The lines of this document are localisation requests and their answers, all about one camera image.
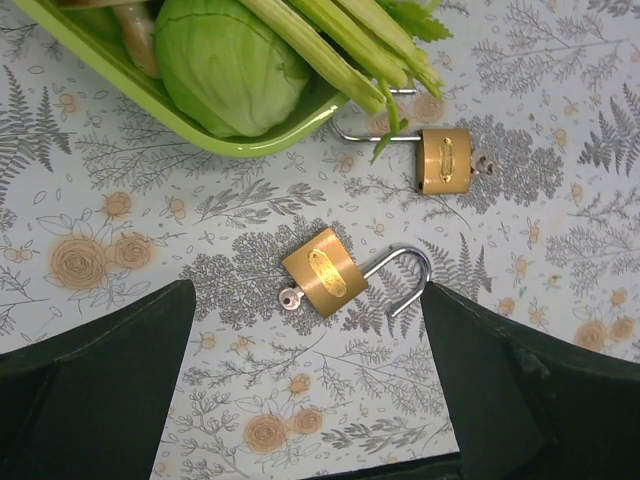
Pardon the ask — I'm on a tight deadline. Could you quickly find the long shackle brass padlock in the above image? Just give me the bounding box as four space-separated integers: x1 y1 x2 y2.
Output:
330 88 493 195

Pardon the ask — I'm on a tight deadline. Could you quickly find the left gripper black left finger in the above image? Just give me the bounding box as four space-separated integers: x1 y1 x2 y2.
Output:
1 280 196 479

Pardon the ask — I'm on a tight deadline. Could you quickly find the small brass padlock open shackle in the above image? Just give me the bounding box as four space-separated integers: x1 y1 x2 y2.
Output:
278 228 432 319

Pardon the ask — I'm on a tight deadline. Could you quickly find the green plastic tray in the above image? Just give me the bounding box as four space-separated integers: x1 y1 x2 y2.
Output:
16 0 347 158

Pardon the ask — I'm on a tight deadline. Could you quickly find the brown mushroom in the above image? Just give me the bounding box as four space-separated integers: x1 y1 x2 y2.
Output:
56 0 161 79

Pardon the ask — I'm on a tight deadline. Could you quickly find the green cabbage head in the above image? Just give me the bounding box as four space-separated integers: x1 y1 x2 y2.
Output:
154 0 312 138

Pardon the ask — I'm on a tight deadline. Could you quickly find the celery stalk bunch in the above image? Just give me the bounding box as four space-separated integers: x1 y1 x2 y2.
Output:
242 0 452 158

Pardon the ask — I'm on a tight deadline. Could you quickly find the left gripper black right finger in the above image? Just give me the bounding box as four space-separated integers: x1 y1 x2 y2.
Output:
421 282 639 479

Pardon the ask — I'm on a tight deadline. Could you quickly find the floral patterned table mat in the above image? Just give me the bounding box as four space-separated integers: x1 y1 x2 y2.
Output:
1 1 639 479

